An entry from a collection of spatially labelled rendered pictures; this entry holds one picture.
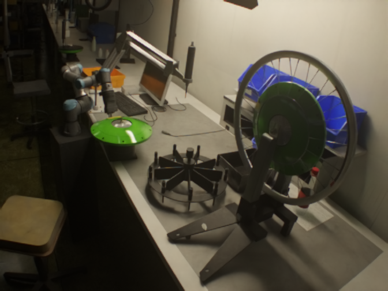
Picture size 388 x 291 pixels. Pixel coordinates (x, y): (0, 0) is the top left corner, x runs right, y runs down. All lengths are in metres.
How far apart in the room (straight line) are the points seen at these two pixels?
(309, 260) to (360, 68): 0.88
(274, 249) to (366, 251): 0.43
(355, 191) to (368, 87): 0.51
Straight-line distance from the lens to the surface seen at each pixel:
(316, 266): 1.19
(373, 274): 1.30
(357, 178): 1.53
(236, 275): 1.04
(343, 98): 0.86
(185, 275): 1.01
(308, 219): 1.38
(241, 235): 1.07
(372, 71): 1.45
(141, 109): 2.09
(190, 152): 1.25
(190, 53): 1.48
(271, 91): 1.02
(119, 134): 1.41
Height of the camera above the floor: 1.71
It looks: 26 degrees down
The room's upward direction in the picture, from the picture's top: 8 degrees clockwise
